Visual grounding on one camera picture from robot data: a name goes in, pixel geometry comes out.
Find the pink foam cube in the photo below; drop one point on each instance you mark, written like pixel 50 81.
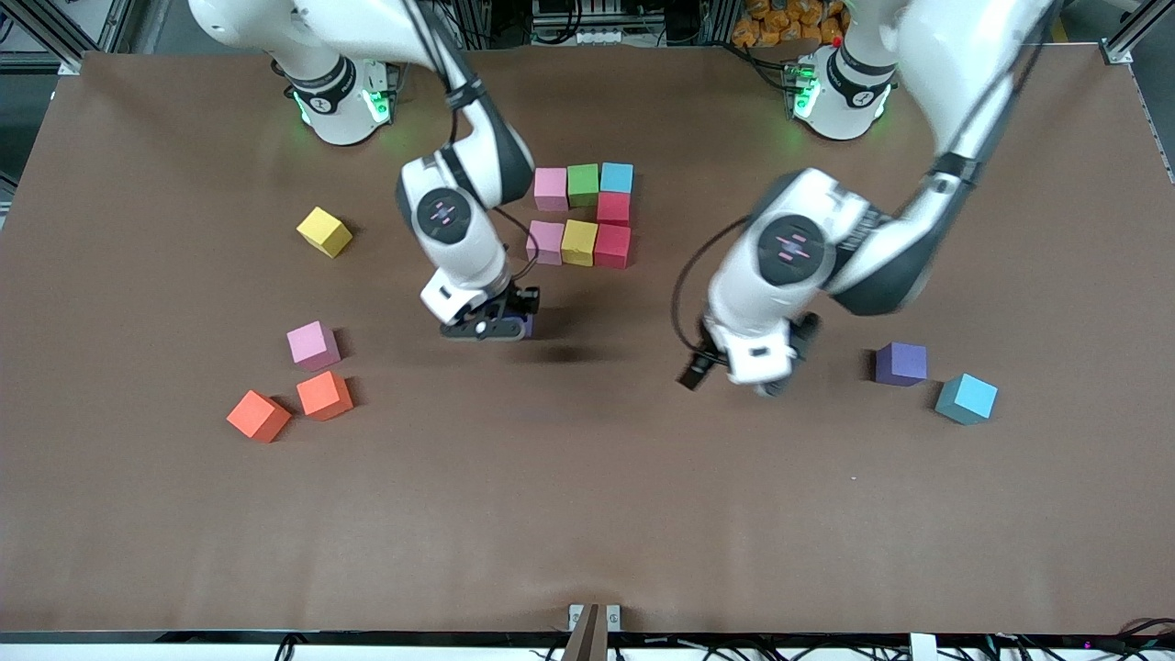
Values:
pixel 551 188
pixel 313 345
pixel 545 242

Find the red foam cube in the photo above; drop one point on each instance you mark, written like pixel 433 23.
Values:
pixel 613 208
pixel 612 246

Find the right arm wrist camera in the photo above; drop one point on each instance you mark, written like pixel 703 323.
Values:
pixel 482 327

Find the green foam cube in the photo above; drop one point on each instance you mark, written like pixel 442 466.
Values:
pixel 584 184

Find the aluminium frame profile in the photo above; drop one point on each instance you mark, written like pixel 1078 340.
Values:
pixel 1134 32
pixel 57 29

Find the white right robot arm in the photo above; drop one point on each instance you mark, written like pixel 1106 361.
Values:
pixel 459 248

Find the black table edge rail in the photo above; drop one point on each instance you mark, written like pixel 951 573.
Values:
pixel 184 636

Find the grey equipment box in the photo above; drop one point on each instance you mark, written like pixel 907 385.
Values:
pixel 597 18

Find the purple foam cube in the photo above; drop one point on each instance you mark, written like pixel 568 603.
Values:
pixel 900 364
pixel 527 327

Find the small white block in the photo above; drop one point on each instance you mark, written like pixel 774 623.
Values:
pixel 923 647

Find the orange foam cube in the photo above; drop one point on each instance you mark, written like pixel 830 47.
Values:
pixel 323 396
pixel 258 416

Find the brown pointed pole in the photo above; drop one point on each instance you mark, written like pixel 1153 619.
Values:
pixel 587 638

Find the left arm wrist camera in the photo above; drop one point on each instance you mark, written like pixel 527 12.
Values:
pixel 800 338

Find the yellow foam cube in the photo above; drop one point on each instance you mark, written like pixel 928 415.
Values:
pixel 324 231
pixel 579 242

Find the brown paper table cover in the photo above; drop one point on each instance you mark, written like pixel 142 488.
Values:
pixel 643 514

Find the pile of orange objects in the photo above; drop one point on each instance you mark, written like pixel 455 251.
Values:
pixel 780 23

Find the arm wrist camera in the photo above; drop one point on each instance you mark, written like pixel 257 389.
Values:
pixel 482 327
pixel 800 338

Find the light blue foam cube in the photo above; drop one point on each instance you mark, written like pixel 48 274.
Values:
pixel 617 177
pixel 966 398

